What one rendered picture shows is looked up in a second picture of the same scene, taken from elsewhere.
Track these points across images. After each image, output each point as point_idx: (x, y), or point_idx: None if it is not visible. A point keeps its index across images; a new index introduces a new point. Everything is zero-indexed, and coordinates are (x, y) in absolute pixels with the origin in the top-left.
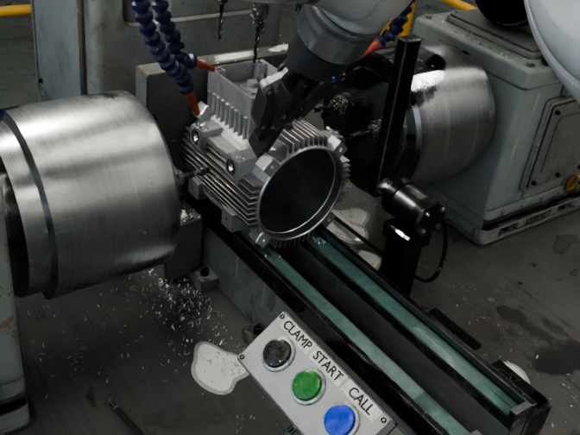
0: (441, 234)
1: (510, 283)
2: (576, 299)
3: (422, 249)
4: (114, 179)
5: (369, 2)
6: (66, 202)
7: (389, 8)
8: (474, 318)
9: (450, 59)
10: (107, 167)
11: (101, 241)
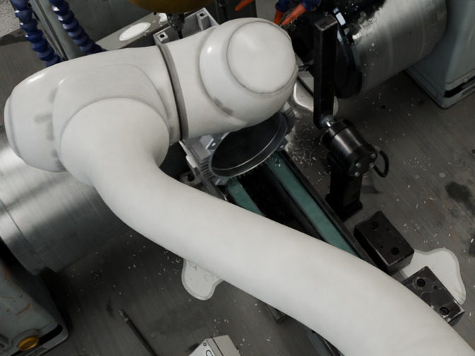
0: (408, 95)
1: (464, 152)
2: None
3: (386, 119)
4: (75, 205)
5: (232, 131)
6: (41, 234)
7: (255, 124)
8: (422, 199)
9: None
10: (67, 199)
11: (78, 246)
